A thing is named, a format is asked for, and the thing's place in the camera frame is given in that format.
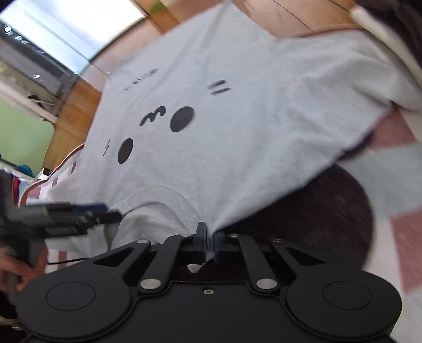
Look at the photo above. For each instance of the grey printed t-shirt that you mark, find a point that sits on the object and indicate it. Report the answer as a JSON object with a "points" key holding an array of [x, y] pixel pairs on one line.
{"points": [[230, 148]]}

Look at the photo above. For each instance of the white door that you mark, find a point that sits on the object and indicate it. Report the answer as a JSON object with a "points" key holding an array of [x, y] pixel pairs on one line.
{"points": [[75, 23]]}

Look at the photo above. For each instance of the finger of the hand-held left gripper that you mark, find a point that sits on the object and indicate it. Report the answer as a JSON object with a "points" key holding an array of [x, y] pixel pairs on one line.
{"points": [[82, 207], [105, 217]]}

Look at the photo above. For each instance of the person's left hand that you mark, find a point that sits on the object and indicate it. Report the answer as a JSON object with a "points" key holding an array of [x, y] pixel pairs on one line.
{"points": [[26, 272]]}

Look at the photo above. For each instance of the green panel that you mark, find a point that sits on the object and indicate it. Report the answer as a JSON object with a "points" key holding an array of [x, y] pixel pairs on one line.
{"points": [[19, 132]]}

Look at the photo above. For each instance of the checked rug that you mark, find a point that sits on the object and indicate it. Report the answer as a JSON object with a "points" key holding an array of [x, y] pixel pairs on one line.
{"points": [[395, 171]]}

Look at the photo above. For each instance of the white frame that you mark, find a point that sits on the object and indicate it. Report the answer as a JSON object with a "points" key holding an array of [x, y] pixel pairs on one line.
{"points": [[19, 95]]}

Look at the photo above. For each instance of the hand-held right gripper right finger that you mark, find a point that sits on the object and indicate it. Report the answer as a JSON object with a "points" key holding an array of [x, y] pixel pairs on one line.
{"points": [[218, 245]]}

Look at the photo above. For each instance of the blue object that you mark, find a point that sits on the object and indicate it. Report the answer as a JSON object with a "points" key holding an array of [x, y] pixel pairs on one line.
{"points": [[24, 170]]}

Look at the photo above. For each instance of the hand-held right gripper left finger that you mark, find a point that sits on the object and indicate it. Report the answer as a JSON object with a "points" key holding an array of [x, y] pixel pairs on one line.
{"points": [[201, 240]]}

